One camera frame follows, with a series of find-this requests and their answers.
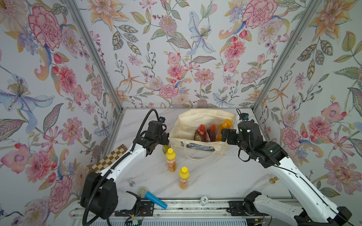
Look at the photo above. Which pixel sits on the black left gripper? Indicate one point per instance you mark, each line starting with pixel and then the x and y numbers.
pixel 165 139

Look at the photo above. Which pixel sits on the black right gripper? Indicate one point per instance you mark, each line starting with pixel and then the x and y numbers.
pixel 225 135

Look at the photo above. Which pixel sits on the large orange dish soap bottle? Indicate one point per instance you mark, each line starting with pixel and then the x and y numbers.
pixel 227 124

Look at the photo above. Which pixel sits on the dark red bottle front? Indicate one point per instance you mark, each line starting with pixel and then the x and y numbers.
pixel 212 133

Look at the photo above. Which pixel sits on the dark red bottle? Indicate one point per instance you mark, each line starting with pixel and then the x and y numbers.
pixel 212 133
pixel 200 134

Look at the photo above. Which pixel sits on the green dish soap bottle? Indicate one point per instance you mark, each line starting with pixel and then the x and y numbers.
pixel 165 148

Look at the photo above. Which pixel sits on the orange bottle yellow cap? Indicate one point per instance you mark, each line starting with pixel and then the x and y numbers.
pixel 171 160
pixel 184 177

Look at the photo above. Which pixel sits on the cream canvas shopping bag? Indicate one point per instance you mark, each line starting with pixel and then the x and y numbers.
pixel 182 134

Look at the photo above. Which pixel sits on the orange bottle yellow cap front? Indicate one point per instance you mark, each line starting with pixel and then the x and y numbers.
pixel 184 177

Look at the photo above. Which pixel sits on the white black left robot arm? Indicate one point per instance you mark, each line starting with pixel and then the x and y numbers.
pixel 100 197

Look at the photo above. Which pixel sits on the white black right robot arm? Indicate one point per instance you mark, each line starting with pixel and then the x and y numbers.
pixel 315 208

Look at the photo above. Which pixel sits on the blue toy microphone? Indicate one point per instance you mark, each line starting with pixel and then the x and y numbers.
pixel 145 193

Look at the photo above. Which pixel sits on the wooden checkerboard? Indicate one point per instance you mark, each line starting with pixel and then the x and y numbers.
pixel 108 160

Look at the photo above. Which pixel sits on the small brass weight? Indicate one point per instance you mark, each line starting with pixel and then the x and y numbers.
pixel 273 180

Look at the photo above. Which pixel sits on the white numbered die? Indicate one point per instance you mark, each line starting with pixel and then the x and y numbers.
pixel 203 201

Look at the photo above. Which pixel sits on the green circuit board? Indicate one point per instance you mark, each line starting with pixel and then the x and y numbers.
pixel 133 222

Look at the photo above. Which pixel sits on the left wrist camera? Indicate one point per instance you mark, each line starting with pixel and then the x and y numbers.
pixel 162 119

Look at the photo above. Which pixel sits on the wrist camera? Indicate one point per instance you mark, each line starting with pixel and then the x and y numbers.
pixel 162 119
pixel 244 116

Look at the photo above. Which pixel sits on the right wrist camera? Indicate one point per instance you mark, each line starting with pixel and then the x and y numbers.
pixel 244 116

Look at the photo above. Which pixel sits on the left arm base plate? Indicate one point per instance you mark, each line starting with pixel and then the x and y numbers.
pixel 143 208

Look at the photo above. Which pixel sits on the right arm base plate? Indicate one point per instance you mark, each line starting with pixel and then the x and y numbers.
pixel 240 209

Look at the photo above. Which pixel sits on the aluminium rail frame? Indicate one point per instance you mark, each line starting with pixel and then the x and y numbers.
pixel 188 212

